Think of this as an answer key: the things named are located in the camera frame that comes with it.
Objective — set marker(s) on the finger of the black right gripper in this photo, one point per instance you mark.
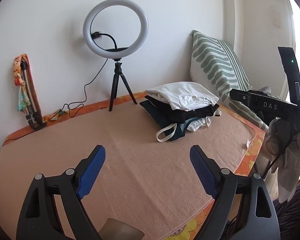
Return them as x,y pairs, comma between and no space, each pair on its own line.
240,96

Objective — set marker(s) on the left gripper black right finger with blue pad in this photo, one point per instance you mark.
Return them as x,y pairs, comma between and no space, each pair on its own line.
242,207

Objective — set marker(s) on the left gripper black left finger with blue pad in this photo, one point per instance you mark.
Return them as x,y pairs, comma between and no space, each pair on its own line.
39,217

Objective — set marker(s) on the white t-shirt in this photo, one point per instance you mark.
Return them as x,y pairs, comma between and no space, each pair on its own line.
185,96

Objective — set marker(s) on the right hand grey knit glove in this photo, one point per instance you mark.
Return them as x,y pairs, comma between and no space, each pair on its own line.
287,159

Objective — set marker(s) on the striped dark trousers leg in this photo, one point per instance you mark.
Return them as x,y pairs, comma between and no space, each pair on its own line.
288,214

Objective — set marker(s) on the green white striped pillow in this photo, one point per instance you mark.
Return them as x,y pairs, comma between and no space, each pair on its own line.
216,67

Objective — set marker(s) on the orange floral bed sheet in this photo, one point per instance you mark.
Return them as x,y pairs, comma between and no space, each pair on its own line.
189,230

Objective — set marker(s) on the black folded garment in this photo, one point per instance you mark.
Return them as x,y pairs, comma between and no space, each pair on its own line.
180,116

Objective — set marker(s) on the dark teal garment white trim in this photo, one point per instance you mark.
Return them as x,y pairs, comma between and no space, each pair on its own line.
170,131

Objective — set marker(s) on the folded tripod with colourful cloth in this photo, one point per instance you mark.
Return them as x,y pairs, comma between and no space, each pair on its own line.
27,97

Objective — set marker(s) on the white ring light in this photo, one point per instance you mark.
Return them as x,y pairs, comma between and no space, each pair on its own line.
124,20

